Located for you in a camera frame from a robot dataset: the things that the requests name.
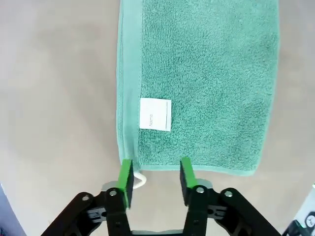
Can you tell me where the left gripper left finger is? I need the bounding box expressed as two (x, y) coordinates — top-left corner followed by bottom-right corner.
(48, 159), (135, 236)

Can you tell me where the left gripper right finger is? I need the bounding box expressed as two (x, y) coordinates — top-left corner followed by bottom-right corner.
(179, 157), (281, 236)

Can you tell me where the teal towel with name label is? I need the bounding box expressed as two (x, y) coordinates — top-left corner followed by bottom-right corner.
(115, 0), (281, 190)

